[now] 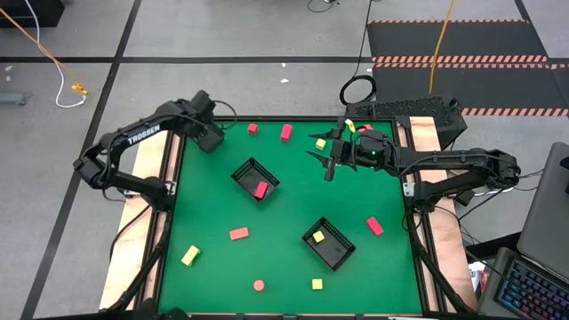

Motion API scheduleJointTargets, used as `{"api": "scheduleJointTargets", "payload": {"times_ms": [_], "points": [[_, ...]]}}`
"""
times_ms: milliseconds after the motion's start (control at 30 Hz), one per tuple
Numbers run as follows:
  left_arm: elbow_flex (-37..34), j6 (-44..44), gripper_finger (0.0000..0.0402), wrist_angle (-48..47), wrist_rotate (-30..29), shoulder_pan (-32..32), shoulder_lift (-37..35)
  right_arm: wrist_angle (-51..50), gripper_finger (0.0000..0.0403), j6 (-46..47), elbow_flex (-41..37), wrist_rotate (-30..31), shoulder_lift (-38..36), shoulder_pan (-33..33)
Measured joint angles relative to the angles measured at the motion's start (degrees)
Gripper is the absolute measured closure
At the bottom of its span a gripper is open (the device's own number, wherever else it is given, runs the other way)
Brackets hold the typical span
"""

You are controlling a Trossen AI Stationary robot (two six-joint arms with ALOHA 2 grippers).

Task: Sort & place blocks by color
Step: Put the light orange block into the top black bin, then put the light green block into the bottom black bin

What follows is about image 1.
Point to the black perforated box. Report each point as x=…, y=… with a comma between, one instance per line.
x=422, y=106

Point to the small printed box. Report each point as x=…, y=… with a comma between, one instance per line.
x=479, y=275

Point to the red rectangular block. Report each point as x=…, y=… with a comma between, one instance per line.
x=374, y=226
x=261, y=189

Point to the black mat orange stripes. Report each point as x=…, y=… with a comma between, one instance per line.
x=489, y=40

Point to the orange-red foam cylinder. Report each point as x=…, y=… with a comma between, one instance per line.
x=259, y=285

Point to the wooden side board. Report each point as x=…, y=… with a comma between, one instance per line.
x=446, y=249
x=129, y=249

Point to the black floor box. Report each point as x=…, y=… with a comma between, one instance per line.
x=31, y=11

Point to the yellow foam cube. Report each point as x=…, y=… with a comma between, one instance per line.
x=318, y=236
x=317, y=284
x=320, y=144

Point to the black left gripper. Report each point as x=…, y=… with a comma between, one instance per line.
x=210, y=135

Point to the long red block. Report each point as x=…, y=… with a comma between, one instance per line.
x=286, y=132

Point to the orange rectangular block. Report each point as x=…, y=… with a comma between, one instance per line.
x=239, y=233

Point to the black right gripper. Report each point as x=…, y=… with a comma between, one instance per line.
x=373, y=153

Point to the backlit keyboard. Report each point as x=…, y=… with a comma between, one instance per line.
x=529, y=293

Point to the black table frame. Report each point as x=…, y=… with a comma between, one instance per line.
x=302, y=118

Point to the white mounting plate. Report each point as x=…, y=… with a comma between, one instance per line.
x=408, y=189

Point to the grey floor object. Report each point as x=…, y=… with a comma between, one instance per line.
x=11, y=98

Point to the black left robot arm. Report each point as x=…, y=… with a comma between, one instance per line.
x=142, y=135

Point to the black frame strut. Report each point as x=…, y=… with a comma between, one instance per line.
x=142, y=269
x=440, y=277

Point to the black slotted plastic basket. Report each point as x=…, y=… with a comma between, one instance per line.
x=338, y=251
x=244, y=175

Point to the grey laptop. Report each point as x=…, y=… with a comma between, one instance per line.
x=547, y=213

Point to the small red cube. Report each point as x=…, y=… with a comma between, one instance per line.
x=252, y=129

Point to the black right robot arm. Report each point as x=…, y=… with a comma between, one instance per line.
x=467, y=157

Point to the long yellow block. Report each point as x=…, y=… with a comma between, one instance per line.
x=190, y=255

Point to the red foam block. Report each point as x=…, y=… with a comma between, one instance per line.
x=366, y=128

